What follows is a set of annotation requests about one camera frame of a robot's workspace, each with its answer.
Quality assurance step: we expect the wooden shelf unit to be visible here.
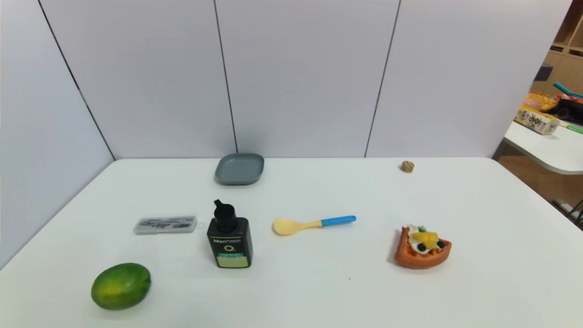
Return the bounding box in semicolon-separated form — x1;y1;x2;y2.
531;0;583;96

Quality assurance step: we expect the teal handle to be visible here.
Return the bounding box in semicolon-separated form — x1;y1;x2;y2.
553;82;583;99

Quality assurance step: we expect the yellow woven basket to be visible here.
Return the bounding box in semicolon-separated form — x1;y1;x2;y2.
525;91;559;113

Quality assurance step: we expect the clear plastic bit case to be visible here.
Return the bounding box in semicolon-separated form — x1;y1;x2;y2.
133;215;198;235

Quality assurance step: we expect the grey square dish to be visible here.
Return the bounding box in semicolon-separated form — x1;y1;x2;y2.
215;153;265;186

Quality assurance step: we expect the black object on side table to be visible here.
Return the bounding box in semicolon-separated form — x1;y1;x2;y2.
557;98;583;124

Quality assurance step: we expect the printed cardboard box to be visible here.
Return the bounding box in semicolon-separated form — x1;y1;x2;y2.
515;106;560;136

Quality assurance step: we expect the black pump bottle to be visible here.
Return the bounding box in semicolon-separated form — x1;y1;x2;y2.
206;199;253;269

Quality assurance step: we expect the toy waffle with fruit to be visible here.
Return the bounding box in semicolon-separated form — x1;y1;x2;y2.
394;225;453;270

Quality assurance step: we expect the yellow spoon blue handle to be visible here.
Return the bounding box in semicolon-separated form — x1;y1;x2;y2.
272;215;357;236

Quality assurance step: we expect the black chair base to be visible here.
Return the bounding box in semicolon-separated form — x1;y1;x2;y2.
552;199;583;228

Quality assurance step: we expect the white side table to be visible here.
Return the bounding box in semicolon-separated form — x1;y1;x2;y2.
503;120;583;175

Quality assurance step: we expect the green mango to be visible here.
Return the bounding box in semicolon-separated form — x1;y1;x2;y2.
91;262;152;311

